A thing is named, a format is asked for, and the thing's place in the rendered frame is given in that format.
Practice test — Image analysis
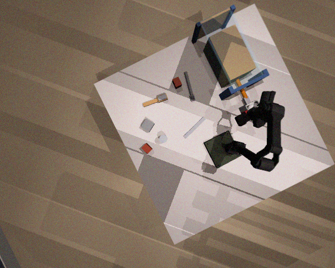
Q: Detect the reddish-brown box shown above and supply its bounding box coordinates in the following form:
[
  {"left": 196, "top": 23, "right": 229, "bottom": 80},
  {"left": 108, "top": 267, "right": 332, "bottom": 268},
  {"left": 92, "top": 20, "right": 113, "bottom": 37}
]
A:
[
  {"left": 173, "top": 77, "right": 182, "bottom": 89},
  {"left": 142, "top": 143, "right": 152, "bottom": 154}
]

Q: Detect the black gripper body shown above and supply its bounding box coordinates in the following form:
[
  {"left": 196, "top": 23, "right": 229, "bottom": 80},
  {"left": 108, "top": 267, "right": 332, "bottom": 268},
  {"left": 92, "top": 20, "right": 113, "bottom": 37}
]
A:
[{"left": 235, "top": 104, "right": 262, "bottom": 126}]

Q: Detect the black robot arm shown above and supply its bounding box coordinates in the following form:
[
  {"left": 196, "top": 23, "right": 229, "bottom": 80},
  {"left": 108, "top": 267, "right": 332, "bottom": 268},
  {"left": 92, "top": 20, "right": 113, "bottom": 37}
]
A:
[{"left": 223, "top": 91, "right": 285, "bottom": 172}]

